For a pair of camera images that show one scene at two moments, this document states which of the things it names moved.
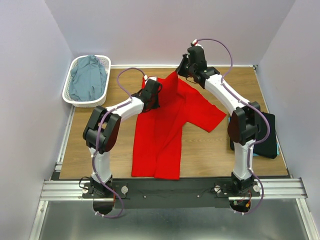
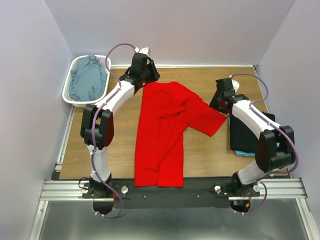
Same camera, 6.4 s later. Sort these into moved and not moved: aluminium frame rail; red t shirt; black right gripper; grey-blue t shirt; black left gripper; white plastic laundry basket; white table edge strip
Moved: black left gripper; black right gripper; red t shirt
Not moved: white table edge strip; white plastic laundry basket; aluminium frame rail; grey-blue t shirt
